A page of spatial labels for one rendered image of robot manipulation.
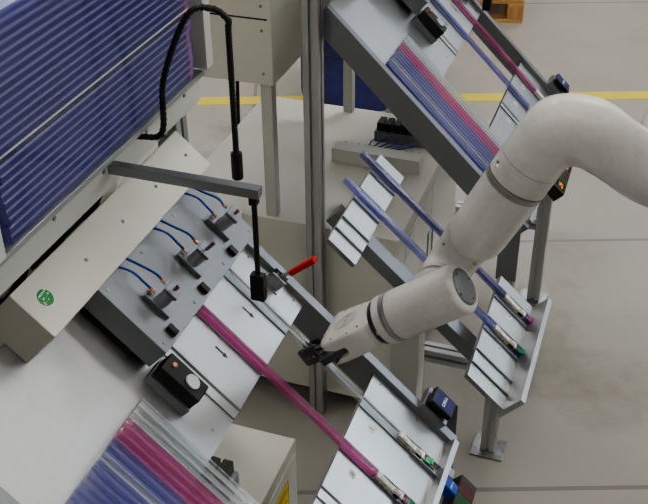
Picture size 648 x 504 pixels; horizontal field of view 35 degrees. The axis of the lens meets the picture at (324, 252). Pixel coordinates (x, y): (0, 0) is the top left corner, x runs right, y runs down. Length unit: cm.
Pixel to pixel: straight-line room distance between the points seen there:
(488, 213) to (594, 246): 238
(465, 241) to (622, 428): 166
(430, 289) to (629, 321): 197
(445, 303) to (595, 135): 36
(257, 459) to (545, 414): 126
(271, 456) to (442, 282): 63
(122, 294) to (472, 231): 51
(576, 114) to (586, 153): 5
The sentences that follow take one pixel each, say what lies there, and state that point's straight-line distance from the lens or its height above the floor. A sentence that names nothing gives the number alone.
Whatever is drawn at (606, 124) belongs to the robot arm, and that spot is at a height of 145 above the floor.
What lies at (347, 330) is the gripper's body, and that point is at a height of 103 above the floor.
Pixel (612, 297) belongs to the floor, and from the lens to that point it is 361.
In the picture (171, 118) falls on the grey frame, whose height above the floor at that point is 133.
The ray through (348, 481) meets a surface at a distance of 172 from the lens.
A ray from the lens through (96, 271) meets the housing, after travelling 149.
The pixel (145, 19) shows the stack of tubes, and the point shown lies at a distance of 150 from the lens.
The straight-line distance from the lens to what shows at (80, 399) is 148.
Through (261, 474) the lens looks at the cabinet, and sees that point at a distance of 202.
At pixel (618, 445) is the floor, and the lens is 306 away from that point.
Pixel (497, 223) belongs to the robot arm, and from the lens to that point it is 150.
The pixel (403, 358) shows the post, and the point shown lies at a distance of 218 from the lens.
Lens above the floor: 207
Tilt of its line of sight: 34 degrees down
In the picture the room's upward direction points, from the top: 1 degrees counter-clockwise
